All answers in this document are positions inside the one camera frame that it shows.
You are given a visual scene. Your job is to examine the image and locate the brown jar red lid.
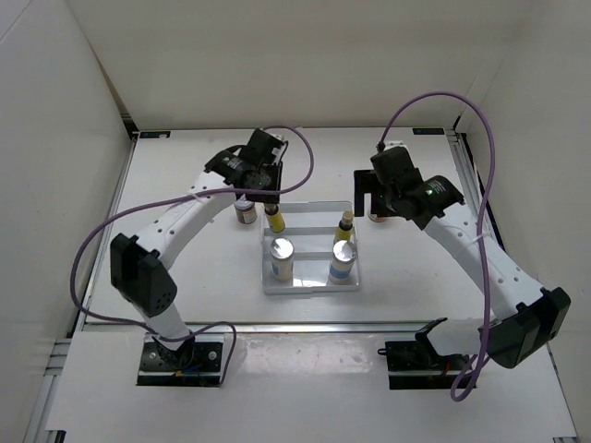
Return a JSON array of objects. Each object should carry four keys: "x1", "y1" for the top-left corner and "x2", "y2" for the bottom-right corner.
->
[
  {"x1": 368, "y1": 211, "x2": 390, "y2": 223},
  {"x1": 234, "y1": 196, "x2": 258, "y2": 224}
]

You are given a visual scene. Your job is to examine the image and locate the yellow bottle cork cap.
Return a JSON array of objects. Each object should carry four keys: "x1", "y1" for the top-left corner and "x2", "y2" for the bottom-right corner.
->
[
  {"x1": 333, "y1": 210, "x2": 355, "y2": 244},
  {"x1": 263, "y1": 203, "x2": 285, "y2": 233}
]

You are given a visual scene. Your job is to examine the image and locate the white bottle silver lid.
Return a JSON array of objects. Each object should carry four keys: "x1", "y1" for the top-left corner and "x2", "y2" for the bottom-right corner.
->
[{"x1": 270, "y1": 237, "x2": 295, "y2": 281}]

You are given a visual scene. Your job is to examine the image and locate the white bottle blue label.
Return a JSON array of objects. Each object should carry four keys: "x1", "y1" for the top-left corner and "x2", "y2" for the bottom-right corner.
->
[{"x1": 328, "y1": 240, "x2": 357, "y2": 285}]

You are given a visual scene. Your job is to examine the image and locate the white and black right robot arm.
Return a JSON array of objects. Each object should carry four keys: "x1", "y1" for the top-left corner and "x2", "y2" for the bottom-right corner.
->
[{"x1": 354, "y1": 143, "x2": 571, "y2": 369}]

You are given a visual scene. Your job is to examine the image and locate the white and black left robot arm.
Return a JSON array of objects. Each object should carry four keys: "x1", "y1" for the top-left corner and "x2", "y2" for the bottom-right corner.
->
[{"x1": 110, "y1": 129, "x2": 288, "y2": 370}]

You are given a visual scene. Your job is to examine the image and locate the right black corner label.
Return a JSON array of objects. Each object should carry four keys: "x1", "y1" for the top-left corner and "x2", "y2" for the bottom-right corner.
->
[{"x1": 412, "y1": 127, "x2": 445, "y2": 136}]

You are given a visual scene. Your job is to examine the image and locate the black corner label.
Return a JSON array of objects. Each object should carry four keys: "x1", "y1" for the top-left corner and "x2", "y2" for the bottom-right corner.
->
[
  {"x1": 139, "y1": 131, "x2": 171, "y2": 139},
  {"x1": 412, "y1": 127, "x2": 445, "y2": 136}
]

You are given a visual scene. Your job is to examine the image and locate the left black corner label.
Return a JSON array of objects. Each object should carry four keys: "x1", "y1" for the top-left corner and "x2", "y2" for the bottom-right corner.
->
[{"x1": 139, "y1": 131, "x2": 171, "y2": 139}]

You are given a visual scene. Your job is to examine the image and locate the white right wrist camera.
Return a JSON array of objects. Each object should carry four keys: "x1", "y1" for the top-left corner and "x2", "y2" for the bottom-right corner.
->
[{"x1": 384, "y1": 140, "x2": 408, "y2": 150}]

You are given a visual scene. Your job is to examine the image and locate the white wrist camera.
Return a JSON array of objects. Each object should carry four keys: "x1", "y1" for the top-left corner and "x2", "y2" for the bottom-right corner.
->
[
  {"x1": 263, "y1": 130, "x2": 286, "y2": 156},
  {"x1": 384, "y1": 140, "x2": 408, "y2": 150}
]

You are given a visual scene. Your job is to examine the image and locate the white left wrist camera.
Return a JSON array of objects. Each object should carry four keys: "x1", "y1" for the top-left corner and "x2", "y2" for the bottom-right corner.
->
[{"x1": 263, "y1": 130, "x2": 286, "y2": 156}]

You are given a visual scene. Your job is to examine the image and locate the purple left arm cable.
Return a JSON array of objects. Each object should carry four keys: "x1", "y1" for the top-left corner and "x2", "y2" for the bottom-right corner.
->
[{"x1": 69, "y1": 126, "x2": 317, "y2": 385}]

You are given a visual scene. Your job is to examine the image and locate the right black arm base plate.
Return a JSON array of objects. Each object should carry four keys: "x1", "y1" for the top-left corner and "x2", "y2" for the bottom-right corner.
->
[{"x1": 377, "y1": 341, "x2": 469, "y2": 390}]

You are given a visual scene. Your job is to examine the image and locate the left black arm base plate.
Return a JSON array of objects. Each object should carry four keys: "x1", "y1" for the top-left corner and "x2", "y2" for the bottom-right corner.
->
[{"x1": 136, "y1": 334, "x2": 225, "y2": 388}]

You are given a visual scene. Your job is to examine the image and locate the aluminium frame rail front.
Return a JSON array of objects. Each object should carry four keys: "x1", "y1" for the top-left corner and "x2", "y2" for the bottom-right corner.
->
[{"x1": 78, "y1": 321, "x2": 490, "y2": 334}]

